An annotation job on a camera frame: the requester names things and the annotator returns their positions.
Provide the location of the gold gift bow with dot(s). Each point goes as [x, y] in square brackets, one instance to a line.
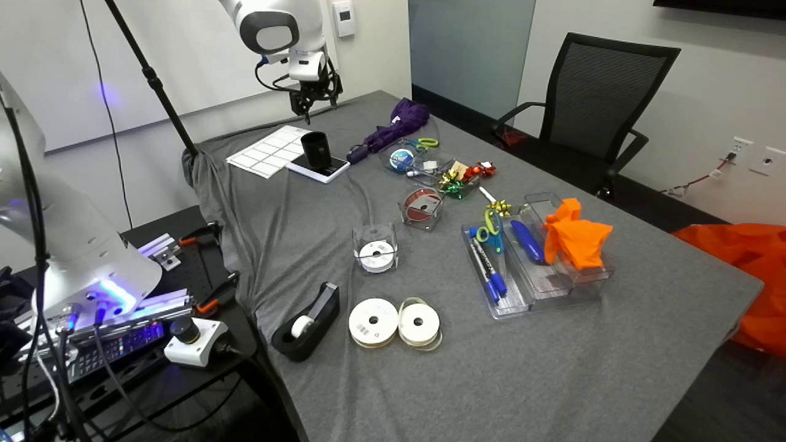
[497, 208]

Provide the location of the black wall television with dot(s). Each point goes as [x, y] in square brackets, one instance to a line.
[720, 5]

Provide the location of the clear case with red ribbon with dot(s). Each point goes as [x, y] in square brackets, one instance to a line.
[421, 208]

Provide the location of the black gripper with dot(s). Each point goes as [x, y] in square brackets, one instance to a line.
[316, 89]

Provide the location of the red gold green bows cluster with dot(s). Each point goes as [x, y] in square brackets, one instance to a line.
[464, 177]

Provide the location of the orange plastic bag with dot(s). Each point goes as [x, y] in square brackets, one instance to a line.
[752, 272]

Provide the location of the clear box with blue white ribbons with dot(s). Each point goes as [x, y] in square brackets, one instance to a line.
[405, 161]

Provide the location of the black mug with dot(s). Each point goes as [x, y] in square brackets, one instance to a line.
[316, 148]

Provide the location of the small cream ribbon spool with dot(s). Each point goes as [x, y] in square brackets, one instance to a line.
[421, 326]

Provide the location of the white wall thermostat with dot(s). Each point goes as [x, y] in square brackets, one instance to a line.
[346, 19]

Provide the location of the black mesh office chair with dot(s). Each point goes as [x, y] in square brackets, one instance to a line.
[602, 89]

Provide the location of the gray table cloth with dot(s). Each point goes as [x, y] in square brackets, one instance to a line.
[492, 370]

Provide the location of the robot control box with lights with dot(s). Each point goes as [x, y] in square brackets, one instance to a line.
[123, 339]

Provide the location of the white label sheet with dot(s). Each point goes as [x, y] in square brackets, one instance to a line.
[262, 150]

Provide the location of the thick blue marker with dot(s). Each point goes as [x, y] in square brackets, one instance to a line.
[527, 238]

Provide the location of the black tripod pole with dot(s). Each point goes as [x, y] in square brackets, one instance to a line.
[152, 78]

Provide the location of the black tape dispenser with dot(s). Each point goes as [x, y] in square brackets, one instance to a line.
[316, 323]

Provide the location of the white wall outlet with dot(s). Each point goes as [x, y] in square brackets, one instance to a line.
[772, 161]
[742, 148]

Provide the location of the clear case with white ribbon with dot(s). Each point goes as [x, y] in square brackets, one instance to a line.
[378, 257]

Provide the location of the blue capped pens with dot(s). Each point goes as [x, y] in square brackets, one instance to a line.
[492, 279]

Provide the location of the clear plastic organizer tray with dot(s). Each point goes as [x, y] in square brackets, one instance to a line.
[545, 279]

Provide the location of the small green blue scissors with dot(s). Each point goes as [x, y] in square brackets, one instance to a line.
[427, 144]

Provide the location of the large white ribbon spool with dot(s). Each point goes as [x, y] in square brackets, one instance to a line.
[374, 323]

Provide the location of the orange tissue paper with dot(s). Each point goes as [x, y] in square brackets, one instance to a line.
[578, 233]

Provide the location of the black equipment cart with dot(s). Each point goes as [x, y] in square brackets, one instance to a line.
[204, 384]

